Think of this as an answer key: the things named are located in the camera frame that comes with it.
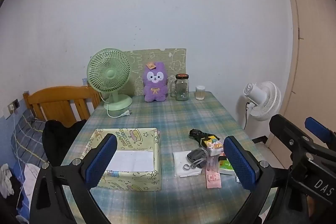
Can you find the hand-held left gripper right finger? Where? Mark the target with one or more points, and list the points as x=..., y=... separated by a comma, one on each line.
x=240, y=163

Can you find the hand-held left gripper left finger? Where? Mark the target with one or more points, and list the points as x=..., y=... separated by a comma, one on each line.
x=101, y=158

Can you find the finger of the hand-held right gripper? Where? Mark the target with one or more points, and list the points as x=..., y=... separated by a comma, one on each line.
x=283, y=132
x=316, y=128

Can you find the clear plastic packet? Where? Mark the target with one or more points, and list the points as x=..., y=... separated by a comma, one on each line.
x=213, y=163

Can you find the yellow cartoon fabric storage box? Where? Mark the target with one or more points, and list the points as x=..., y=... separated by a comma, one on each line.
x=131, y=179

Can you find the white cloth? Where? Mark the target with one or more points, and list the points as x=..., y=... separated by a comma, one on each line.
x=181, y=165

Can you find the green tissue packet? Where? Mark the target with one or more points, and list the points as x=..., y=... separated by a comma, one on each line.
x=225, y=166

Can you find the white sheet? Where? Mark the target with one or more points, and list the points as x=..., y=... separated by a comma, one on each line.
x=131, y=161

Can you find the white cartoon tissue pack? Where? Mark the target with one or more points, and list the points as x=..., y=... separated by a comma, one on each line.
x=214, y=148

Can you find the pink small card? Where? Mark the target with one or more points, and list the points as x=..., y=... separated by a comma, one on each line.
x=213, y=180

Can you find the white fan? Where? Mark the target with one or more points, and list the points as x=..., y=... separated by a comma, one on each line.
x=265, y=100

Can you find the yellow black packet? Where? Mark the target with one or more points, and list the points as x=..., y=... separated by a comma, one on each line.
x=210, y=138

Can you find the black garment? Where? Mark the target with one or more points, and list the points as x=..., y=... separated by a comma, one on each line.
x=57, y=140

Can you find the black plastic bag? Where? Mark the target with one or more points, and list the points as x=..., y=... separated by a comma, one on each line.
x=195, y=133

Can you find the beige door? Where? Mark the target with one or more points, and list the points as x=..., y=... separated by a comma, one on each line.
x=315, y=56

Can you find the blue plaid bedding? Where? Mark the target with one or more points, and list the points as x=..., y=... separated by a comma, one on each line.
x=29, y=140

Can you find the cotton swab container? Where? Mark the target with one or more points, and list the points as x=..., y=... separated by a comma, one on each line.
x=200, y=92

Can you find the green desk fan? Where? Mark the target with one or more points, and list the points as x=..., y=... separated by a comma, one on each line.
x=109, y=73

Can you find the purple plush toy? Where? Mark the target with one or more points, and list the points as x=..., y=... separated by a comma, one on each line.
x=155, y=82

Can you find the glass jar with black lid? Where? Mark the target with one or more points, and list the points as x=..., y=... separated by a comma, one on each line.
x=182, y=90

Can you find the white garment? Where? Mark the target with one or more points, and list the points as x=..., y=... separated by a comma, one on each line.
x=6, y=179

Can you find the green cartoon printed board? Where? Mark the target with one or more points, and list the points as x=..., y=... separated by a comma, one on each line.
x=168, y=61

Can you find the wall socket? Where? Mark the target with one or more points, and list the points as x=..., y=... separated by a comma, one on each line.
x=11, y=109

